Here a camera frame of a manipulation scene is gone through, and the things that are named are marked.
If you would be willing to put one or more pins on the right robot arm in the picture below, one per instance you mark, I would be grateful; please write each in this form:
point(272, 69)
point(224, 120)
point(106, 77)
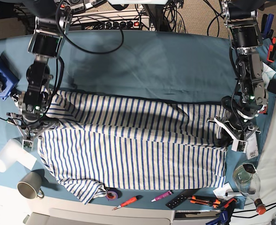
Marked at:
point(44, 76)

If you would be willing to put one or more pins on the blue box with black knob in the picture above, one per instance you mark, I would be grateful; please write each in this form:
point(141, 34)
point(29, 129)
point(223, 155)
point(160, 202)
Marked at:
point(7, 81)

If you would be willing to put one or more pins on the white folded paper sheet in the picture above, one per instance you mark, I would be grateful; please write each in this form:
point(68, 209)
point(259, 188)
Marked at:
point(267, 73)

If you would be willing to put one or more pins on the purple tape roll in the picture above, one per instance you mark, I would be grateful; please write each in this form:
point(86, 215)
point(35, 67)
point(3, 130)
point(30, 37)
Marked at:
point(112, 194)

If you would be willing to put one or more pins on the blue black clamp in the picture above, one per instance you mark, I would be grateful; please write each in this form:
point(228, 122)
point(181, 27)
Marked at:
point(224, 216)

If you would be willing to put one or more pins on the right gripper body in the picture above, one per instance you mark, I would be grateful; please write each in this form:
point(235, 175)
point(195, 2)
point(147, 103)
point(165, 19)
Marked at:
point(31, 130)

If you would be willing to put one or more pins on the orange black clamp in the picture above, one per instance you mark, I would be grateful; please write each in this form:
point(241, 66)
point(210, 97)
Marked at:
point(271, 57)

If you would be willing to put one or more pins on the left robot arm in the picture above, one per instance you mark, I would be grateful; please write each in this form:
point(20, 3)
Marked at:
point(249, 97)

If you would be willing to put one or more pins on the red utility knife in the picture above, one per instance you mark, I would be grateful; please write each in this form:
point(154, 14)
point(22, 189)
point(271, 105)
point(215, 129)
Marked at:
point(128, 202)

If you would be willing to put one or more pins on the orange black box cutter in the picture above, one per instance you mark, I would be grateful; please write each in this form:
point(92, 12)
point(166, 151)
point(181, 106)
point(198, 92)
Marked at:
point(208, 201)

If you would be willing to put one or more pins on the white marker pen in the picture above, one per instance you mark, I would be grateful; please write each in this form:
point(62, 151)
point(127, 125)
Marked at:
point(233, 194)

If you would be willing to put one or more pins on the blue white striped T-shirt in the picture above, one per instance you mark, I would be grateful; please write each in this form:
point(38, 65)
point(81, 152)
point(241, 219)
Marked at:
point(129, 143)

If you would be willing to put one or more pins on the teal table cloth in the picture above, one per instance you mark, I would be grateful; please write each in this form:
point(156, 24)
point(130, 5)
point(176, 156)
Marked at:
point(158, 65)

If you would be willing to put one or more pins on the grey ceramic mug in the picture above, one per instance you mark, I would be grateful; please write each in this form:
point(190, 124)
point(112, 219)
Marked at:
point(30, 186)

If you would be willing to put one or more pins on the clear blister pack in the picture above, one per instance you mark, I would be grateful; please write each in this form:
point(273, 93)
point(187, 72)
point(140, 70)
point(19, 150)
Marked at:
point(252, 147)

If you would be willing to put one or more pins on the pink tube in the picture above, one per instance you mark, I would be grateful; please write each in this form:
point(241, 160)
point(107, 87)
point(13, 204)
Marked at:
point(162, 196)

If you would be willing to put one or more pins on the black power strip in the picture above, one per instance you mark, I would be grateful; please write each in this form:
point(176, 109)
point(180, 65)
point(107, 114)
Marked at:
point(114, 25)

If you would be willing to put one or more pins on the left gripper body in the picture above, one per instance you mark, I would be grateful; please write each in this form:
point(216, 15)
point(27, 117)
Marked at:
point(231, 132)

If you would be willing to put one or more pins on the black remote control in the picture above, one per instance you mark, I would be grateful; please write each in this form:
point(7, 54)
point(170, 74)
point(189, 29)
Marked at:
point(180, 198)

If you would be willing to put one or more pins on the clear glass bottle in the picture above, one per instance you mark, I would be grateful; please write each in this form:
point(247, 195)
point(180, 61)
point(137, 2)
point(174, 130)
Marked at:
point(248, 182)

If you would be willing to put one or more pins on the small black square box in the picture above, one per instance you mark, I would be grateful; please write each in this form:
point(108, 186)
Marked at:
point(272, 86)

